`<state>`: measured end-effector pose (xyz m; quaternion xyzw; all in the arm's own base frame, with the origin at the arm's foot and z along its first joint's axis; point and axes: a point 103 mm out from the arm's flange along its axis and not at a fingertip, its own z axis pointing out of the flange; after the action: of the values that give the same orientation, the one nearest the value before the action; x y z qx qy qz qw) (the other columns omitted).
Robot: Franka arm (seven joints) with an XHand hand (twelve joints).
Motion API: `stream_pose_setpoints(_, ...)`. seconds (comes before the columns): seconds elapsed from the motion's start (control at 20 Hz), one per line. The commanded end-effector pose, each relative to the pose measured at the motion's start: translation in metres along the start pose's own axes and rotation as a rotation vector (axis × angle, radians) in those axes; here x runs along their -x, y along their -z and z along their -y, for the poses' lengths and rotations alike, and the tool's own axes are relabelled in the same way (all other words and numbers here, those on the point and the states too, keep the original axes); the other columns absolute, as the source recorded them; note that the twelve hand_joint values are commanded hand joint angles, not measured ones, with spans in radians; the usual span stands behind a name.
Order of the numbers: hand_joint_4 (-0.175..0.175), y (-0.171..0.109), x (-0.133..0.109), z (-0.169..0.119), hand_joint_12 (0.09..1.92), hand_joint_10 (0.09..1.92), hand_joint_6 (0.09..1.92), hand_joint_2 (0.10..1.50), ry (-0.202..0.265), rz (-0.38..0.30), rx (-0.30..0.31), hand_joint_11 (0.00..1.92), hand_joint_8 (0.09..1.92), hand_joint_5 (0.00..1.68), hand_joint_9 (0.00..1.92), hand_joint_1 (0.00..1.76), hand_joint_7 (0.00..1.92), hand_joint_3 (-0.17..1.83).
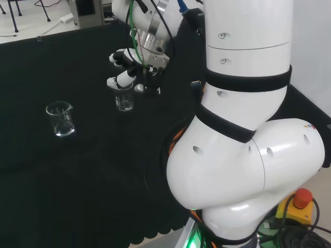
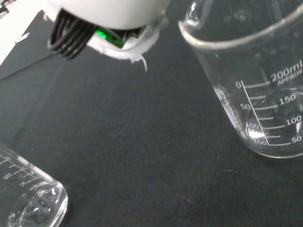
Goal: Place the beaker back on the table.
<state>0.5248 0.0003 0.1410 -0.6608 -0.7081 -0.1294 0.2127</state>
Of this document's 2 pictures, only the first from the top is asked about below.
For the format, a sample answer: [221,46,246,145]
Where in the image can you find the blue cable plug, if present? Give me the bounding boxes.
[176,0,191,14]

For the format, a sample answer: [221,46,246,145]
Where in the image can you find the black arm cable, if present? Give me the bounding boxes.
[134,0,177,71]

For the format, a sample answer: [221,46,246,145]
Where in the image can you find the grey metal cabinet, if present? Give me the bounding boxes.
[68,0,106,26]

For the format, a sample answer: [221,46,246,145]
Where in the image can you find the black coiled cable bundle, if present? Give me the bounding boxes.
[257,192,331,248]

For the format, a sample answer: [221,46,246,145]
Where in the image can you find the large clear glass beaker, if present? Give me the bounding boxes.
[45,101,76,137]

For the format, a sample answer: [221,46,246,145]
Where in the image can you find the yellow stop button box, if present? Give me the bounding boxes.
[275,188,321,228]

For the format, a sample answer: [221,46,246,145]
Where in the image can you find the black scalloped bench cloth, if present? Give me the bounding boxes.
[0,19,331,246]

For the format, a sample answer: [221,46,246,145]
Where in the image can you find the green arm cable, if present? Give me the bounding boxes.
[125,0,151,71]

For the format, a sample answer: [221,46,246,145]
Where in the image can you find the orange cable bundle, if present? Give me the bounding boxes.
[167,123,192,156]

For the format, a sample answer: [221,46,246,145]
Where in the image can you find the small clear glass beaker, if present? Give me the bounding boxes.
[113,83,136,112]

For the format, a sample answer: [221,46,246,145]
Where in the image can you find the grey metal base plate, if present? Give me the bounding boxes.
[177,219,205,248]

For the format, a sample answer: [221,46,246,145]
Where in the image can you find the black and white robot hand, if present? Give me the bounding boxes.
[107,48,171,89]

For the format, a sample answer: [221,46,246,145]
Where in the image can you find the black chair legs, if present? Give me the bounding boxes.
[0,0,53,32]

